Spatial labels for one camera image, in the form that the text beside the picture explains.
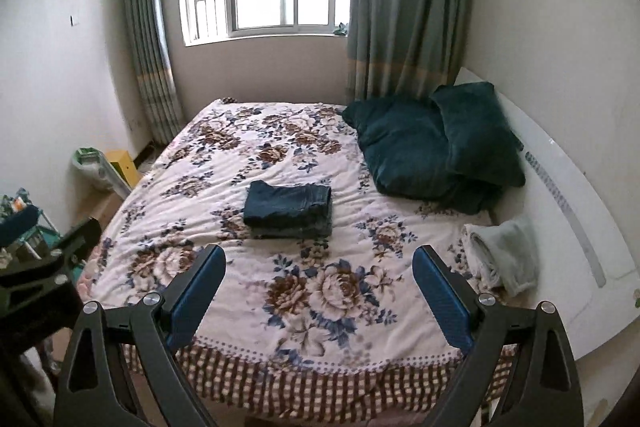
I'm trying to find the white curved headboard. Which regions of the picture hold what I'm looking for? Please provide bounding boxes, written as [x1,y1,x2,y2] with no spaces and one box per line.
[452,67,640,360]

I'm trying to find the floral printed blanket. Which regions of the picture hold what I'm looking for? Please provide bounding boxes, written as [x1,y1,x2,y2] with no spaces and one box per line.
[87,99,521,423]

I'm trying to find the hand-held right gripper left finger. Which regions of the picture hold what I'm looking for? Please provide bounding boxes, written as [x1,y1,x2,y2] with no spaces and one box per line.
[52,244,227,427]

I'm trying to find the yellow box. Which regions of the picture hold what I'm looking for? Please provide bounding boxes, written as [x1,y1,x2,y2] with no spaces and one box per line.
[106,149,146,190]

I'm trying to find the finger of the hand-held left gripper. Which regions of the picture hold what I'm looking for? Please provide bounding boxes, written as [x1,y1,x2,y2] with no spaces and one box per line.
[0,217,103,294]

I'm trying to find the grey green striped curtain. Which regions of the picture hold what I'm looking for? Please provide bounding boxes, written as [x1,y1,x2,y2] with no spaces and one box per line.
[122,0,184,146]
[345,0,477,108]

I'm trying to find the light rolled towel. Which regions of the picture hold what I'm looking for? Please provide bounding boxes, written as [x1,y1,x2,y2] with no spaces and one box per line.
[461,217,540,298]

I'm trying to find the dark teal pillow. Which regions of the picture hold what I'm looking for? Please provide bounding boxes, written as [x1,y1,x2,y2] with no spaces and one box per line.
[430,82,527,188]
[342,98,503,214]

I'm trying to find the dark blue denim pants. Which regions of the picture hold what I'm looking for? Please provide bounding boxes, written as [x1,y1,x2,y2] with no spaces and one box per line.
[244,180,333,228]

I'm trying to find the white green plastic bag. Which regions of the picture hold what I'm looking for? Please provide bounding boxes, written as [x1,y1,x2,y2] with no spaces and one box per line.
[74,147,133,204]

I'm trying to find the cluttered teal rack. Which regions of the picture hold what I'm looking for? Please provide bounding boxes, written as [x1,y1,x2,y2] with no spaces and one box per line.
[0,189,58,268]

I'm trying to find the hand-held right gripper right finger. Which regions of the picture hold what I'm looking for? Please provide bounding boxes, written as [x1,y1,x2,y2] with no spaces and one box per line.
[411,244,586,427]

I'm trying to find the grey folded jeans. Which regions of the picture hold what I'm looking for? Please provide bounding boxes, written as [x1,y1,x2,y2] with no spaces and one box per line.
[249,219,334,239]

